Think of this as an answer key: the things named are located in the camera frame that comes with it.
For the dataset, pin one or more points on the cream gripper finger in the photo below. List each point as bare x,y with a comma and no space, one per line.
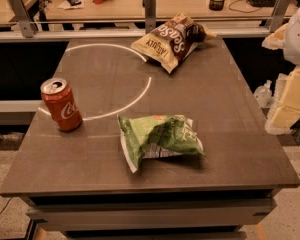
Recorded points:
285,109
275,40

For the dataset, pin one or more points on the green jalapeno chip bag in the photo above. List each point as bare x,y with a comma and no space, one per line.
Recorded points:
157,136

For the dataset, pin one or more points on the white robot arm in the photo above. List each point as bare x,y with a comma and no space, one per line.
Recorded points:
291,49

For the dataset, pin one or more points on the brown and cream chip bag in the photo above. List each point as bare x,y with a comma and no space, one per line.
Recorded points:
171,42

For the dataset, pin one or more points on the black mesh pen cup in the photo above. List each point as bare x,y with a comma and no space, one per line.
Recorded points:
216,5

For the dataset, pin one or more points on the red Coca-Cola can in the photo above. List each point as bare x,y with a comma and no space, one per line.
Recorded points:
58,98

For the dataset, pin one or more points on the right metal bracket post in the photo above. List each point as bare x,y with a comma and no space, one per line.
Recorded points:
277,17

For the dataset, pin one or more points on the metal bracket post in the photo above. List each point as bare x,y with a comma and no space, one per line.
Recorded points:
150,15
277,17
27,27

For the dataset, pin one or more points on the middle metal bracket post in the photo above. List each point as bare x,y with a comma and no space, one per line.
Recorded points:
150,15

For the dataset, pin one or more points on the grey table base frame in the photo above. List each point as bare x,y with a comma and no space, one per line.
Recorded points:
161,214

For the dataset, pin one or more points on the left metal bracket post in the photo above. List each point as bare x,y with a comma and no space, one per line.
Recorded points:
27,27

